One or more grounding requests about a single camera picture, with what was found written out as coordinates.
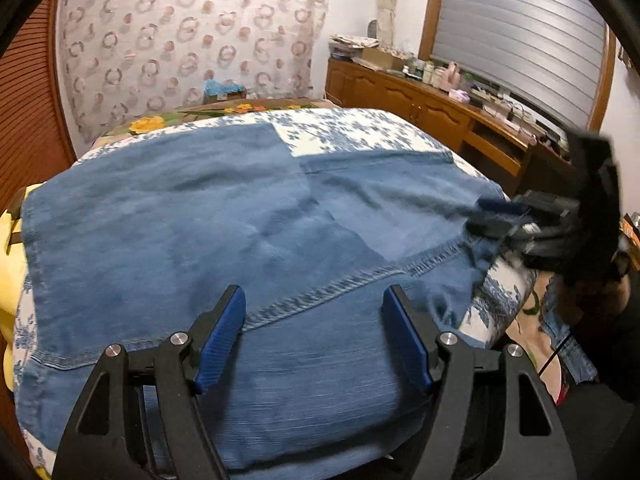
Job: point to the floral patterned cloth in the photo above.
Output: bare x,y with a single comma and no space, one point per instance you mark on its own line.
560,330

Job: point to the row of windowsill items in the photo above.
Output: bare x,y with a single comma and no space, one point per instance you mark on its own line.
515,107

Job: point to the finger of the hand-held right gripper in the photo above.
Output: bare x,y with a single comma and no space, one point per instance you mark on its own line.
505,228
500,205

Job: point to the white blue floral bedsheet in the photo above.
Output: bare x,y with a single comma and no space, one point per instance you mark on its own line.
350,127

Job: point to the brown louvered wardrobe door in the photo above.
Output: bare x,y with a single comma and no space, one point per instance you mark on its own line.
30,110

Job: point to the pink tissue pack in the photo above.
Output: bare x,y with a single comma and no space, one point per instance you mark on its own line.
459,95

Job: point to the group of small bottles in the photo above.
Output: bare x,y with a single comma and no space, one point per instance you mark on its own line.
427,72

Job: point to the long wooden cabinet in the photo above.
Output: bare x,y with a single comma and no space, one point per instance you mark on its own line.
400,100

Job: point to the blue denim pants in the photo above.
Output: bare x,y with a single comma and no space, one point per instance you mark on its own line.
200,220

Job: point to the yellow plush toy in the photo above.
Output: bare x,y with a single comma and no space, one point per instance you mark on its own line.
10,280

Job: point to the grey window blind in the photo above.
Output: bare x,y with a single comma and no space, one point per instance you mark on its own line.
515,25

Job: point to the pink figure bottle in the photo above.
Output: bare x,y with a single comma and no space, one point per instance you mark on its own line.
454,76

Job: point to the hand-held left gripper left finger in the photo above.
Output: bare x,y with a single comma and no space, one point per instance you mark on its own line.
222,340

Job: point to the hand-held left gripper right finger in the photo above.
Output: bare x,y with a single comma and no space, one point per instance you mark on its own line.
407,340

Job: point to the flat cardboard box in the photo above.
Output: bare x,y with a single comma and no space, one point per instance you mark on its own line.
385,59

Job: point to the beige window curtain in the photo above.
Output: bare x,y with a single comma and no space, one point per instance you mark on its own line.
387,5

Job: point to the colourful flower print blanket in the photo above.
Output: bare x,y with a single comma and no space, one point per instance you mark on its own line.
150,122

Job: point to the stack of papers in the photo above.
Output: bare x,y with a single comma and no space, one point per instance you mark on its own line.
352,46

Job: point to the circle pattern wall curtain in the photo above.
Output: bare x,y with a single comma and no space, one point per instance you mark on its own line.
190,35

